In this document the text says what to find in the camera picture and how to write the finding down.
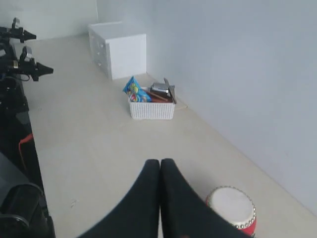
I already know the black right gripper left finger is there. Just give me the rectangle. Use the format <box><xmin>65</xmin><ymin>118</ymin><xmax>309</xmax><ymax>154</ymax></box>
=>
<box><xmin>80</xmin><ymin>159</ymin><xmax>160</xmax><ymax>238</ymax></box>

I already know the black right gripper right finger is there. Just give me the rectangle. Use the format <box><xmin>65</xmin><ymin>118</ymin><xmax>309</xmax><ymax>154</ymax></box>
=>
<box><xmin>160</xmin><ymin>159</ymin><xmax>250</xmax><ymax>238</ymax></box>

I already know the near black robot arm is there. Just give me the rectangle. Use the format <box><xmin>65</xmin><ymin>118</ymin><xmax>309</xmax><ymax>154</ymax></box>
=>
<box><xmin>0</xmin><ymin>46</ymin><xmax>53</xmax><ymax>81</ymax></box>

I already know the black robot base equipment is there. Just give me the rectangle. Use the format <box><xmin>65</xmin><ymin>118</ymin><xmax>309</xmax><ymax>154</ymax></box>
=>
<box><xmin>0</xmin><ymin>76</ymin><xmax>55</xmax><ymax>238</ymax></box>

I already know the small red drum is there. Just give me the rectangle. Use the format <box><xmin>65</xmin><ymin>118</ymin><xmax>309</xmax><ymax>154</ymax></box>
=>
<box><xmin>206</xmin><ymin>186</ymin><xmax>257</xmax><ymax>238</ymax></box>

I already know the white woven basket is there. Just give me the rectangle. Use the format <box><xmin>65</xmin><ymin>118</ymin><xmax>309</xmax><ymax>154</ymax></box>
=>
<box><xmin>128</xmin><ymin>98</ymin><xmax>175</xmax><ymax>120</ymax></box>

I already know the brown box in basket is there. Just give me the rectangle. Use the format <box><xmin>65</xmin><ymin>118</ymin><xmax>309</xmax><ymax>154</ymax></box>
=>
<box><xmin>142</xmin><ymin>87</ymin><xmax>173</xmax><ymax>103</ymax></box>

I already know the blue snack bag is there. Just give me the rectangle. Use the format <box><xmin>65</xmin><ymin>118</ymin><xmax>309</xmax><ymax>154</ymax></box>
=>
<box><xmin>123</xmin><ymin>76</ymin><xmax>152</xmax><ymax>102</ymax></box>

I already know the grey metal item in basket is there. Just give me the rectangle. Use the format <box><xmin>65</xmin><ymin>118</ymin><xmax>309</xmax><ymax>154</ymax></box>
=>
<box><xmin>150</xmin><ymin>78</ymin><xmax>177</xmax><ymax>104</ymax></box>

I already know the white drawer cabinet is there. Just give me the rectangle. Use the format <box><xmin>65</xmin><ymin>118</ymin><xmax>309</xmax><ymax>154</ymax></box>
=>
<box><xmin>88</xmin><ymin>22</ymin><xmax>147</xmax><ymax>80</ymax></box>

